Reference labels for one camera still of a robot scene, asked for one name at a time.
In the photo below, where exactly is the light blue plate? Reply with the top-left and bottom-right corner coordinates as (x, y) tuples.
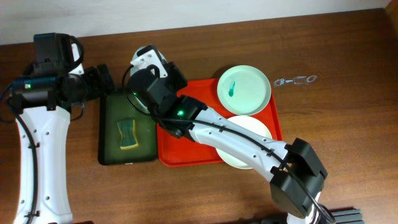
(129, 45), (169, 114)

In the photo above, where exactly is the yellow green sponge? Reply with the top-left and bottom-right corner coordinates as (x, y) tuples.
(117, 119), (139, 150)

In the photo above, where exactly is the white plate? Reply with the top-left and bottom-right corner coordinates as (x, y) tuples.
(216, 116), (272, 169)

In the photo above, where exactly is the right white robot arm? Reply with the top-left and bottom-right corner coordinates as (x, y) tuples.
(128, 45), (336, 223)

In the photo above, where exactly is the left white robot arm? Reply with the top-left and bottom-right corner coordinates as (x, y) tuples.
(6, 64), (115, 223)

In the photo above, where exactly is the dark green tray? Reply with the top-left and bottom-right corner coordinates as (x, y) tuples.
(98, 90), (158, 166)

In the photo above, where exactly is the red plastic tray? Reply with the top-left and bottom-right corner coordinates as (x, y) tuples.
(157, 78), (283, 167)

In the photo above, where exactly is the mint green plate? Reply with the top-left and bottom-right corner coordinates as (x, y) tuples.
(216, 65), (272, 116)

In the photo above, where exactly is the white marking on table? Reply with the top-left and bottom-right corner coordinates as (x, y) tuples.
(273, 75), (318, 87)

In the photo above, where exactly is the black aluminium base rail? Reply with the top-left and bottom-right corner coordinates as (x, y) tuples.
(257, 207), (365, 224)

